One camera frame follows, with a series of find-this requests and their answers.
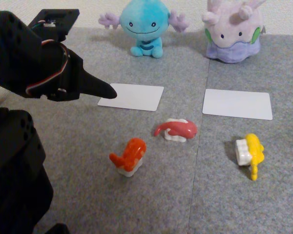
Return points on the purple Goomy plush toy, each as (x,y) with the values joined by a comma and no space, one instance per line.
(232,34)

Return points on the white rectangular card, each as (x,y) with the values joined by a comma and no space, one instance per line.
(134,97)
(236,103)

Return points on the yellow egg sushi toy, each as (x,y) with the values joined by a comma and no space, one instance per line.
(254,151)

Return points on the orange shrimp sushi toy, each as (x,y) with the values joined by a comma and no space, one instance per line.
(131,153)

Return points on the red tuna sushi toy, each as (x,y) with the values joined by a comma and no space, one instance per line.
(180,129)

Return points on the blue Wooper plush toy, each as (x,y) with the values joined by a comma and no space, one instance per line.
(144,26)

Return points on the black camera mount box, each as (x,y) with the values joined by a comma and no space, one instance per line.
(56,22)

